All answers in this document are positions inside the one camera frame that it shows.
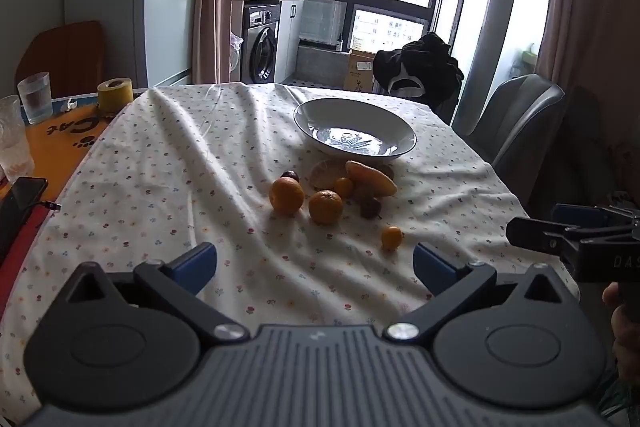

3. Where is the clear plastic bag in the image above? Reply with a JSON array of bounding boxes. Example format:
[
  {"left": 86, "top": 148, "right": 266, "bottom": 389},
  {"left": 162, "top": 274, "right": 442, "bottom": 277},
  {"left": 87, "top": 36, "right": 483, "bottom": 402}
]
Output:
[{"left": 228, "top": 31, "right": 245, "bottom": 76}]

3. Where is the black clothing pile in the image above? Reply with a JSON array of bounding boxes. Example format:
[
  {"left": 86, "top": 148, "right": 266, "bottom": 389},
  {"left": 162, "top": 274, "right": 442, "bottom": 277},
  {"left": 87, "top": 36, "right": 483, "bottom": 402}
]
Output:
[{"left": 373, "top": 32, "right": 465, "bottom": 108}]

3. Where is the orange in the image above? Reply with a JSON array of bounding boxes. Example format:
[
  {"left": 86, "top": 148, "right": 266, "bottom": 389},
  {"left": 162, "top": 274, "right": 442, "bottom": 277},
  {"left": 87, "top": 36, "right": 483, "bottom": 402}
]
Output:
[
  {"left": 269, "top": 177, "right": 305, "bottom": 216},
  {"left": 308, "top": 189, "right": 344, "bottom": 226}
]

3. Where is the white cabinet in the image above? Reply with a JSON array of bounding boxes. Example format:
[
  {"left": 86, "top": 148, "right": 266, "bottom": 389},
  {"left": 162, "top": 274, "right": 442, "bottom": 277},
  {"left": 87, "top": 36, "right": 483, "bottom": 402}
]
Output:
[{"left": 273, "top": 0, "right": 305, "bottom": 83}]

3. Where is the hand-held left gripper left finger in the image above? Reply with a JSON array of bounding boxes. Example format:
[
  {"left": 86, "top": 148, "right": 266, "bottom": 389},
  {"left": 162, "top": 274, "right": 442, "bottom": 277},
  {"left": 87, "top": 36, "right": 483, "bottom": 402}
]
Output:
[{"left": 65, "top": 242, "right": 251, "bottom": 344}]

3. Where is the orange paw print mat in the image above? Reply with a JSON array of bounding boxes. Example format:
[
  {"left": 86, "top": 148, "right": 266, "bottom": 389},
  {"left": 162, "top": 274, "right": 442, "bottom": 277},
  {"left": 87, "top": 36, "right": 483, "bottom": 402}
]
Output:
[{"left": 0, "top": 93, "right": 132, "bottom": 204}]

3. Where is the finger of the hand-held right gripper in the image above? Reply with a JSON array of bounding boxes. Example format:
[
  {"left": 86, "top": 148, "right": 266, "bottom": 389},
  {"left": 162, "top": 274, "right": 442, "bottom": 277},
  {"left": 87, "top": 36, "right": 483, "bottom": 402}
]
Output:
[
  {"left": 551, "top": 203, "right": 640, "bottom": 234},
  {"left": 505, "top": 216, "right": 640, "bottom": 256}
]

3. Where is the yellow tape roll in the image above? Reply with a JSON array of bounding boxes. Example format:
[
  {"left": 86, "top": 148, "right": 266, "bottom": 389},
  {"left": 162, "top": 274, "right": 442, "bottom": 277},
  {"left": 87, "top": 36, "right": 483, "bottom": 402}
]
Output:
[{"left": 97, "top": 77, "right": 134, "bottom": 117}]

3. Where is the black phone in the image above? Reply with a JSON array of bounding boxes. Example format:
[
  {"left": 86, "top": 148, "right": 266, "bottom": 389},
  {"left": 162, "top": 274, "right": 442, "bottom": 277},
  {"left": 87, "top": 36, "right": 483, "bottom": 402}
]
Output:
[{"left": 0, "top": 176, "right": 49, "bottom": 260}]

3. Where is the person's right hand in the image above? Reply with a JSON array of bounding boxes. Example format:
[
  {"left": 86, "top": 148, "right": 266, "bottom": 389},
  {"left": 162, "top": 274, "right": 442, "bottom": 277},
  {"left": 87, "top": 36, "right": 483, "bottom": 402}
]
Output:
[{"left": 602, "top": 281, "right": 640, "bottom": 380}]

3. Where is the grey washing machine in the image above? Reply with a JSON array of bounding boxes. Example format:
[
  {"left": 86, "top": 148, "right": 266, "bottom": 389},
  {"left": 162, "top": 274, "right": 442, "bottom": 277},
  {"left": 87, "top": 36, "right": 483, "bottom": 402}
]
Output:
[{"left": 240, "top": 3, "right": 282, "bottom": 84}]

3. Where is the grey chair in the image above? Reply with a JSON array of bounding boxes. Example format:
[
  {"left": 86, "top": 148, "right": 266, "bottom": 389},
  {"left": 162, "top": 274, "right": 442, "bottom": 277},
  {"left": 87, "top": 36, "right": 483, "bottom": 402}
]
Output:
[{"left": 451, "top": 74, "right": 566, "bottom": 166}]

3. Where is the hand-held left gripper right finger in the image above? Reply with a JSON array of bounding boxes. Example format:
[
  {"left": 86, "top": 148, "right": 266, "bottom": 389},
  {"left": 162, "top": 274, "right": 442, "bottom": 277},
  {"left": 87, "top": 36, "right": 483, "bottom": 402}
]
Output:
[{"left": 384, "top": 242, "right": 581, "bottom": 342}]

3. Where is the glass balcony door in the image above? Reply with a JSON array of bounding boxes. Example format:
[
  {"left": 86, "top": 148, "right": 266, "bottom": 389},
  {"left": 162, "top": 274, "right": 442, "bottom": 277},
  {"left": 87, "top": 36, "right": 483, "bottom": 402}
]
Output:
[{"left": 430, "top": 0, "right": 542, "bottom": 128}]

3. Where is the cardboard box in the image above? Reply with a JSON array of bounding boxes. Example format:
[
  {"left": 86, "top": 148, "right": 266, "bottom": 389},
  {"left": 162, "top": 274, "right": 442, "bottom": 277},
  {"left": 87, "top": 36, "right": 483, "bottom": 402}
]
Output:
[{"left": 342, "top": 49, "right": 377, "bottom": 94}]

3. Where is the white bowl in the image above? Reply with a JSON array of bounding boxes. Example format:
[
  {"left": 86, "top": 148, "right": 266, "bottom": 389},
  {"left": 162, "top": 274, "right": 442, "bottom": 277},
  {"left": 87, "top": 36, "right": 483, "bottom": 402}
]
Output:
[{"left": 293, "top": 98, "right": 417, "bottom": 159}]

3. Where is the clear drinking glass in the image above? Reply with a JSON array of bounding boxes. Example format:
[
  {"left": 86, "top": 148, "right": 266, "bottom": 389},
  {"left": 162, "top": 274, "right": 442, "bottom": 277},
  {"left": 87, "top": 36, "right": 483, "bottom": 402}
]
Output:
[{"left": 17, "top": 71, "right": 54, "bottom": 126}]

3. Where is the flower print tablecloth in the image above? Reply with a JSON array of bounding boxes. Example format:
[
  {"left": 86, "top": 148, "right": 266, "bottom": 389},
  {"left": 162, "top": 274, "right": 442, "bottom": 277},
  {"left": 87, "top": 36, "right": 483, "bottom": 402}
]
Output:
[{"left": 0, "top": 83, "right": 581, "bottom": 413}]

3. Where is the textured clear glass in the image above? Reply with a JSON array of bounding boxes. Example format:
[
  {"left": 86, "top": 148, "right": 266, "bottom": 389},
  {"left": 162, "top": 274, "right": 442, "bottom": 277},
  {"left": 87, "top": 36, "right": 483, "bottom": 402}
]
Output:
[{"left": 0, "top": 95, "right": 35, "bottom": 180}]

